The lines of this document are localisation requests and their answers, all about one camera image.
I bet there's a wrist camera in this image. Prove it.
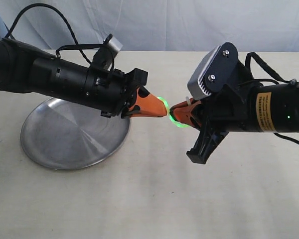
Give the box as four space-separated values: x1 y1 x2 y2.
92 33 124 72
187 42 238 100

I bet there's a white backdrop cloth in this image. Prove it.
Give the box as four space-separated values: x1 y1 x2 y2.
0 0 299 52

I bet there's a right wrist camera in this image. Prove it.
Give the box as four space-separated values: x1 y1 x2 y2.
187 42 238 100

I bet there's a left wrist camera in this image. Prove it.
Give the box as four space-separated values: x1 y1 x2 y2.
92 33 124 72

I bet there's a round stainless steel plate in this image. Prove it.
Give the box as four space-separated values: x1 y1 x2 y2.
20 98 131 170

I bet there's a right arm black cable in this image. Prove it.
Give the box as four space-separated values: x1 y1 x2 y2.
244 51 299 151

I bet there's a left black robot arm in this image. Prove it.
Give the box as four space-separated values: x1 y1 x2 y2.
0 38 167 118

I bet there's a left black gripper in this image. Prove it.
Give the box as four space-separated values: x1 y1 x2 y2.
83 66 167 118

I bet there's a green glow stick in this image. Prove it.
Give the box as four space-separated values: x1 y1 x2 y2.
158 97 189 128

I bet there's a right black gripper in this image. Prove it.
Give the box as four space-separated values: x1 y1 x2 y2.
169 83 250 165

